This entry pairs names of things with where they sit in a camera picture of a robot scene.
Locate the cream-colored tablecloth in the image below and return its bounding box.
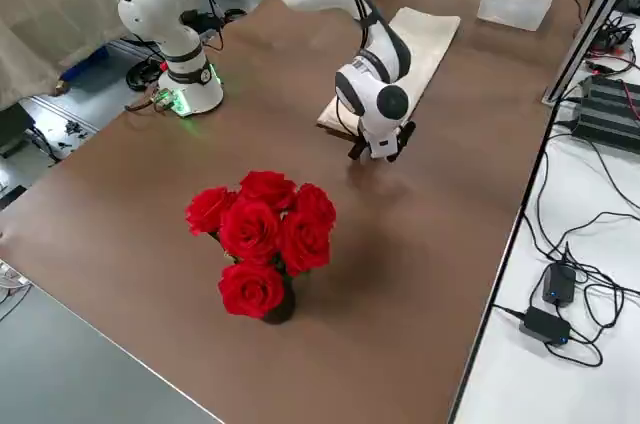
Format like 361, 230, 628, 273
316, 6, 461, 139

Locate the red rose bouquet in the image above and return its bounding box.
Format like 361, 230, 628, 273
184, 170, 337, 320

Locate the black vase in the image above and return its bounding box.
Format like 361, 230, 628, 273
259, 279, 297, 325

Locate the black finned power supply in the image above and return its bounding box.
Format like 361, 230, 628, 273
569, 74, 640, 148

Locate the black power adapter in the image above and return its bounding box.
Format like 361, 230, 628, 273
518, 307, 571, 347
542, 263, 577, 308

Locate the beige curtain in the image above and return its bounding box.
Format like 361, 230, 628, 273
0, 0, 166, 113

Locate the aluminium camera post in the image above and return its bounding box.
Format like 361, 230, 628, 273
542, 0, 640, 106

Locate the black cable coil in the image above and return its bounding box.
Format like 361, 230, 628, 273
124, 59, 167, 93

